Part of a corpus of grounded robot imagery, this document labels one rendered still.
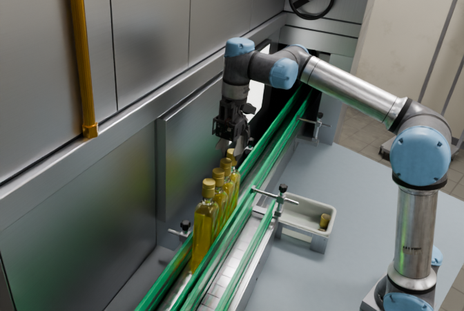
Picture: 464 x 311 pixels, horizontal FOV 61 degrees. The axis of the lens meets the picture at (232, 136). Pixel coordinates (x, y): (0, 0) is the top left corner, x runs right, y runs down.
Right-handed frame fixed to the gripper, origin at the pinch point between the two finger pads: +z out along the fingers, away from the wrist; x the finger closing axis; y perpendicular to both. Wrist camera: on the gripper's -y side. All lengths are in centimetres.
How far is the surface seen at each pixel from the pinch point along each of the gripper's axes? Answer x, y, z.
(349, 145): 1, -245, 116
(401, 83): 24, -328, 73
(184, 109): -10.5, 11.1, -15.9
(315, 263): 31, -13, 40
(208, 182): 2.5, 17.8, -0.9
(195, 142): -11.5, 2.8, -1.0
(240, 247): 9.8, 7.3, 27.3
